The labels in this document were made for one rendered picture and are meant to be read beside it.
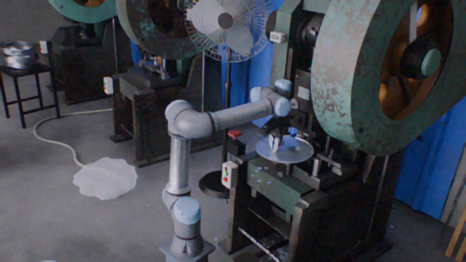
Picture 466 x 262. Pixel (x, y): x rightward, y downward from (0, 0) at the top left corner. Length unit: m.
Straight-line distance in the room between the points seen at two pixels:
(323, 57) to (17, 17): 7.00
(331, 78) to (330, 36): 0.15
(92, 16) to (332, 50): 3.46
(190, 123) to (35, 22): 6.73
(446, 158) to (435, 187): 0.24
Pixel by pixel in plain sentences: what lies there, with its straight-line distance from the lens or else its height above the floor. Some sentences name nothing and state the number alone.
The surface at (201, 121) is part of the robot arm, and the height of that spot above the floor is 1.07.
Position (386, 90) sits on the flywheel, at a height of 1.19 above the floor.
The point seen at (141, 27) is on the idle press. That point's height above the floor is 1.18.
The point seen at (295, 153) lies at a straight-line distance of 1.98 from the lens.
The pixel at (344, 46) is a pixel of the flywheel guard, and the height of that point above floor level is 1.41.
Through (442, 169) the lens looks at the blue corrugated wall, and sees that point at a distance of 3.08.
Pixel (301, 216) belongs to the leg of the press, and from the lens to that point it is 1.89.
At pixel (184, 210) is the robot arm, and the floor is 0.67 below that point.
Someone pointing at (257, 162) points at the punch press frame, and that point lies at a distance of 2.14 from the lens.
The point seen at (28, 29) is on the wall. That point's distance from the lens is 8.09.
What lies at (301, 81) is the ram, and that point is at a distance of 1.97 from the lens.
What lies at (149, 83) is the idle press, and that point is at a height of 0.69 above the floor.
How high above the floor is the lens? 1.67
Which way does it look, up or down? 25 degrees down
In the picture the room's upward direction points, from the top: 3 degrees clockwise
